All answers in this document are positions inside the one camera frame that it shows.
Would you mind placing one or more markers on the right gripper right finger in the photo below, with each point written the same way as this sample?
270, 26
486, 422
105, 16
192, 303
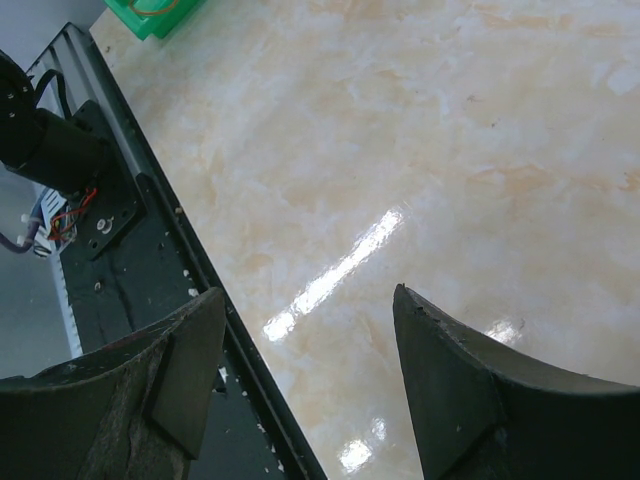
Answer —
482, 410

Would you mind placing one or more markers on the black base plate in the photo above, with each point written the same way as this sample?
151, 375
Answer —
135, 265

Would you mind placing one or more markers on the lower green storage bin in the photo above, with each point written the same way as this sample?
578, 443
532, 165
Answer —
158, 18

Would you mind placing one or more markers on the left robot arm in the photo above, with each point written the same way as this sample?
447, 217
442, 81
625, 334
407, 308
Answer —
40, 138

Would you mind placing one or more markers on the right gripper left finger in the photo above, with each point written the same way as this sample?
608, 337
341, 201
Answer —
134, 409

